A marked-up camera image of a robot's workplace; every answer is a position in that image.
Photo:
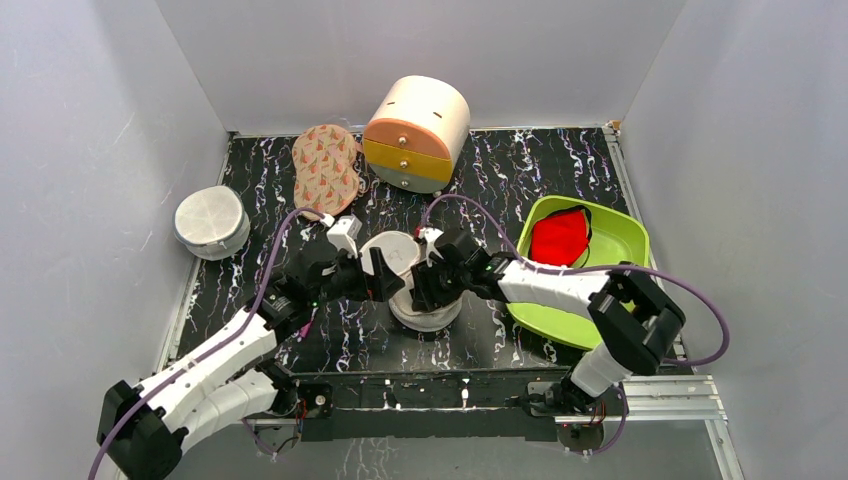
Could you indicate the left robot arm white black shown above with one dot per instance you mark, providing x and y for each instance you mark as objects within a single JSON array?
[{"x": 146, "y": 428}]

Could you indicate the peach patterned fabric pouch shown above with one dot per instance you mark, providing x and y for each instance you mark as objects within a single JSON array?
[{"x": 326, "y": 180}]

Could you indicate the red bra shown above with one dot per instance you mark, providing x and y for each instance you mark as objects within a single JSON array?
[{"x": 562, "y": 238}]

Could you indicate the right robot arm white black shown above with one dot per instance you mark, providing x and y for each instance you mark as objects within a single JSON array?
[{"x": 636, "y": 319}]

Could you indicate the round drawer cabinet orange yellow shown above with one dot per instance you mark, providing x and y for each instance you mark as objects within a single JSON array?
[{"x": 414, "y": 139}]

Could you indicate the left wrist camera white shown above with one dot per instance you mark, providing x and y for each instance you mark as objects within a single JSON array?
[{"x": 343, "y": 234}]

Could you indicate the aluminium frame rail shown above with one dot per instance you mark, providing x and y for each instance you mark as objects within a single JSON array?
[{"x": 673, "y": 398}]

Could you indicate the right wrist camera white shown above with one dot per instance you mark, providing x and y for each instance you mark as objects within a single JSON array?
[{"x": 427, "y": 237}]

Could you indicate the white mesh laundry bag grey trim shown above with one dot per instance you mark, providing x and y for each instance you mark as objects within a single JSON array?
[{"x": 212, "y": 223}]

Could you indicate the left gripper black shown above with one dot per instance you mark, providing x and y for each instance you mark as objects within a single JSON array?
[{"x": 381, "y": 285}]

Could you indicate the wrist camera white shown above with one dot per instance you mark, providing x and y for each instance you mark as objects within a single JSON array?
[
  {"x": 427, "y": 237},
  {"x": 343, "y": 234}
]

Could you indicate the pink white marker pen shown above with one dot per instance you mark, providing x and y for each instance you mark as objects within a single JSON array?
[{"x": 304, "y": 331}]

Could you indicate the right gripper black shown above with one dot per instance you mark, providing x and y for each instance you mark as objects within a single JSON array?
[{"x": 430, "y": 285}]

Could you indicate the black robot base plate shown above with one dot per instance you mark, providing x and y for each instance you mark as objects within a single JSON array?
[{"x": 433, "y": 404}]

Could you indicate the green plastic basin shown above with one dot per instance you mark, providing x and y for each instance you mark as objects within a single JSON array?
[{"x": 616, "y": 237}]

